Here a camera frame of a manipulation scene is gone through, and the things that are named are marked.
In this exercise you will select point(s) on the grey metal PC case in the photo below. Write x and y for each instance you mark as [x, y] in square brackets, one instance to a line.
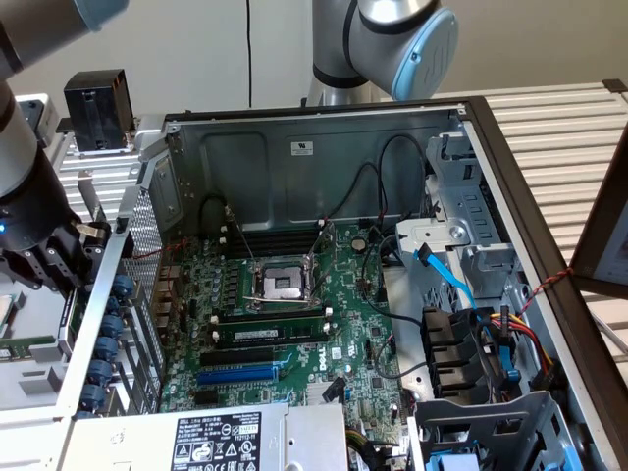
[255, 162]

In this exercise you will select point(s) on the CPU socket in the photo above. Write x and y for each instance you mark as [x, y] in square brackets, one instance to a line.
[279, 282]

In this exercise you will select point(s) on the silver coin cell battery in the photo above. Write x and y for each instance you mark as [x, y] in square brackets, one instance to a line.
[359, 243]

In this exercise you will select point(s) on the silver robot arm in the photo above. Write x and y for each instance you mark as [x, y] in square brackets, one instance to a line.
[387, 34]

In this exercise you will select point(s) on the black plastic fan shroud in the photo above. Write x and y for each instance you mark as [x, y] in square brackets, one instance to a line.
[446, 353]

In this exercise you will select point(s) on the grey metal drive cage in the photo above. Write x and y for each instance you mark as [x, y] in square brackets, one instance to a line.
[490, 417]

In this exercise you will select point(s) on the green motherboard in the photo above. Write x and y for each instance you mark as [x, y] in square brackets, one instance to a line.
[343, 314]

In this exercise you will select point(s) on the grey power supply with label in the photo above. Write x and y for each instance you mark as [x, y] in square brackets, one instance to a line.
[122, 441]

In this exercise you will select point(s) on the dark framed monitor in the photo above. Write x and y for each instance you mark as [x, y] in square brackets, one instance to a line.
[593, 235]

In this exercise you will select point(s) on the short black expansion slot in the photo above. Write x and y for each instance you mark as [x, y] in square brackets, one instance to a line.
[206, 398]

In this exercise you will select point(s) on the blue expansion slot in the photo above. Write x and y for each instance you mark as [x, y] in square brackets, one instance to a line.
[235, 376]

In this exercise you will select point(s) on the thin metal locking lever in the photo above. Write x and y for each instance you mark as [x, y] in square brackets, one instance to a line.
[240, 235]
[279, 299]

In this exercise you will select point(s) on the green RAM stick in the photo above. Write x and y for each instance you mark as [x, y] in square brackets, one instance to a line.
[24, 343]

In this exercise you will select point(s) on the metal socket cover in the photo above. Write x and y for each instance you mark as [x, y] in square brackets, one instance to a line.
[326, 243]

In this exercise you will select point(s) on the grey metal disk bay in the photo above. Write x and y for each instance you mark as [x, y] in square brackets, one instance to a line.
[471, 206]

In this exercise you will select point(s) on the black table end cap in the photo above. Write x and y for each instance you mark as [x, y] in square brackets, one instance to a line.
[613, 86]

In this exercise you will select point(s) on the grey parts rack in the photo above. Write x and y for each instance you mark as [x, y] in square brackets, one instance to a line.
[34, 382]

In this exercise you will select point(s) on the silver chipset heatsink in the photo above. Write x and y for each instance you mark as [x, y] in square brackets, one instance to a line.
[316, 392]

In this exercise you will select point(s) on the blue plastic latch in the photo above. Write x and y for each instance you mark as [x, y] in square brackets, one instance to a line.
[451, 463]

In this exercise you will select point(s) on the long black expansion slot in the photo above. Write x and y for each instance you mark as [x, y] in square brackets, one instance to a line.
[235, 358]

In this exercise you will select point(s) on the black box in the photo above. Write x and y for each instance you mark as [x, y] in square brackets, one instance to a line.
[93, 108]

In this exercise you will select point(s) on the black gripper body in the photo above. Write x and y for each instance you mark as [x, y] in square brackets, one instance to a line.
[39, 206]

